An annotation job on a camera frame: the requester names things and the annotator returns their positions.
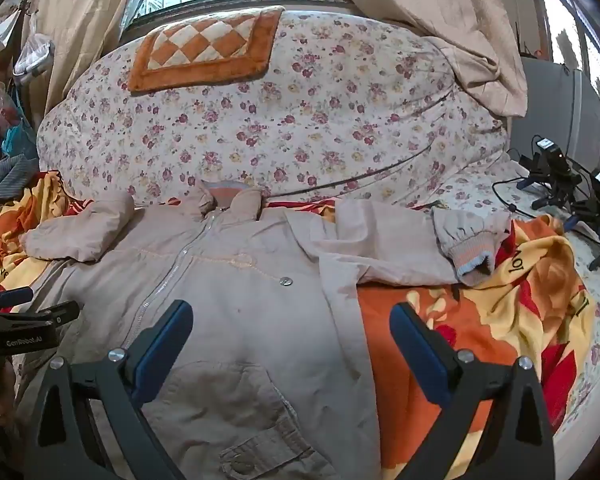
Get beige zip jacket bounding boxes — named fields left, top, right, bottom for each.
left=21, top=188, right=512, bottom=479

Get person left hand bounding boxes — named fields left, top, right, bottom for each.
left=0, top=359, right=17, bottom=439

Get orange yellow red blanket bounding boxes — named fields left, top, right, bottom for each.
left=0, top=172, right=594, bottom=479

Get grey striped garment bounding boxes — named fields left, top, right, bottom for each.
left=0, top=154, right=38, bottom=206

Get teal cloth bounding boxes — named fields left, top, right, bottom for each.
left=1, top=84, right=38, bottom=159

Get clear plastic bag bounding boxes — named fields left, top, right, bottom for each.
left=12, top=12, right=55, bottom=86

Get beige curtain left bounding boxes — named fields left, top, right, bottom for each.
left=27, top=0, right=132, bottom=125

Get beige curtain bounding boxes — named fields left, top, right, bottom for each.
left=27, top=0, right=132, bottom=125
left=352, top=0, right=528, bottom=117

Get grey folding panel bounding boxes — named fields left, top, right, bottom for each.
left=510, top=58, right=600, bottom=171

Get floral white quilt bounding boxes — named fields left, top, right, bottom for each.
left=35, top=8, right=600, bottom=426

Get orange checkered plush mat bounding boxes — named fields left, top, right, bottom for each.
left=128, top=6, right=285, bottom=93

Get beige curtain right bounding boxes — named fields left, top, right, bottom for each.
left=352, top=0, right=528, bottom=117

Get black camera tripod rig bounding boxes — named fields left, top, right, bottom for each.
left=506, top=134, right=600, bottom=271

